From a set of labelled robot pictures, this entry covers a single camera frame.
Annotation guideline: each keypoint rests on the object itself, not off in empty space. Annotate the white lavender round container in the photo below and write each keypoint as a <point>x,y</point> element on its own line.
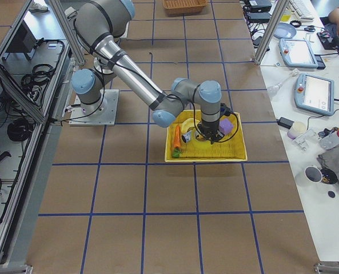
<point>297,129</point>

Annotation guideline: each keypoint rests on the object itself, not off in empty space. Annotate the white cup dark inside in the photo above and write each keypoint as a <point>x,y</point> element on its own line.
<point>309,176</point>

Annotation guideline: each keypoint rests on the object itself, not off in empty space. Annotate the yellow woven tray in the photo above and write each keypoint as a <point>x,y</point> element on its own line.
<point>233,150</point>

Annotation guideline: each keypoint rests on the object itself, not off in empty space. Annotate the black bowl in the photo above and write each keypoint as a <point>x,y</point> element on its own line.
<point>328,176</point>

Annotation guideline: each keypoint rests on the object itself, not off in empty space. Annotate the orange toy carrot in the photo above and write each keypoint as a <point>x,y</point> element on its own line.
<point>177,142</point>

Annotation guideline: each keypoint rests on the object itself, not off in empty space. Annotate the grey cloth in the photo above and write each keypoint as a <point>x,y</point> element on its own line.
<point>336,160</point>

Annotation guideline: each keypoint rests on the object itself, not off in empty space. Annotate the black power adapter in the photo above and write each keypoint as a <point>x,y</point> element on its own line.
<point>284,122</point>

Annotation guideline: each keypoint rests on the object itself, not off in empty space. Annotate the black scissors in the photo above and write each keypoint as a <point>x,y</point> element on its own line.
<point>308,28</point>

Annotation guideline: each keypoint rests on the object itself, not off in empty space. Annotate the small black white can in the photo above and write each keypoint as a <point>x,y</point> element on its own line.
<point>187,137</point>

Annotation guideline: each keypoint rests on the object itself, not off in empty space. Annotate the upper teach pendant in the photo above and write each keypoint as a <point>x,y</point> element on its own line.
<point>297,53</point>

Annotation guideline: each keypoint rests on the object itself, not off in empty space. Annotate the lower teach pendant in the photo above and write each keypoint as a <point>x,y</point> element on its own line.
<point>314,94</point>

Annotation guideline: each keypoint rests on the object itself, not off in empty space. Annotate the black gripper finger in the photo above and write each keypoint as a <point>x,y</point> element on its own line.
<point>215,138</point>
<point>202,136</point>

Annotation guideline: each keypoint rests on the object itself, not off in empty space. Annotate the blue grey plate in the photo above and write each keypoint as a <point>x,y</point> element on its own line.
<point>284,30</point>

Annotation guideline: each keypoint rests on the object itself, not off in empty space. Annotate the pale yellow toy banana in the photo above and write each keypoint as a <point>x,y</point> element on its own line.
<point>188,125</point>

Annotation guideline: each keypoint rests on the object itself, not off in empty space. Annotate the teach pendant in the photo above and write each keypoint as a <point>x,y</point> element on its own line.
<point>314,94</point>
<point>297,53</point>

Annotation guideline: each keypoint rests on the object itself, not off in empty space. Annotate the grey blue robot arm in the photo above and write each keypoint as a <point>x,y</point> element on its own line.
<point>97,24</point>

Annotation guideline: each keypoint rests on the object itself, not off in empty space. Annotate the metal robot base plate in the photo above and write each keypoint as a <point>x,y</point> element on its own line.
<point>100,113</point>

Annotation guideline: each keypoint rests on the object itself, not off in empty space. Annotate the aluminium frame post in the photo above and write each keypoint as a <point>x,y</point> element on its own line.
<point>278,11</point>

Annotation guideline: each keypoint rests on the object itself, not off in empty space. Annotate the brown wicker basket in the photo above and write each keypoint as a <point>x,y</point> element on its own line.
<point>180,7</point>

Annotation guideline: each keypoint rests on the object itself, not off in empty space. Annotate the aluminium frame rack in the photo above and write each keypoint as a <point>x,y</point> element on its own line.
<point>37,59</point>

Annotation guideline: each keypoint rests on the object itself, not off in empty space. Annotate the purple foam cube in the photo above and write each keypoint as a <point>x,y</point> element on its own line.
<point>226,126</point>

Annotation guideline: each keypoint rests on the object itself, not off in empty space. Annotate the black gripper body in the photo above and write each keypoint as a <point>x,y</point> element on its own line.
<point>208,128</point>

